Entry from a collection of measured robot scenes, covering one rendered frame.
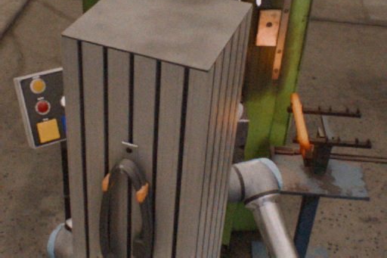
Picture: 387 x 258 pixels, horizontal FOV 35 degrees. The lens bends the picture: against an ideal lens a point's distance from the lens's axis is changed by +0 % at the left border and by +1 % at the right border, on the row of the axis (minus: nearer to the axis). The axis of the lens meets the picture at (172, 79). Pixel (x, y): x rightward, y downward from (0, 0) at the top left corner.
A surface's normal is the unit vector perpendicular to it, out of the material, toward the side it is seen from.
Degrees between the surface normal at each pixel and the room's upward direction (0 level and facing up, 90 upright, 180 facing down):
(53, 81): 60
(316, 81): 0
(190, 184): 90
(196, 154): 90
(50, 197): 0
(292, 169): 0
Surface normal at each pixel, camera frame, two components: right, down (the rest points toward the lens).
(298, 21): 0.07, 0.55
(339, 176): 0.05, -0.84
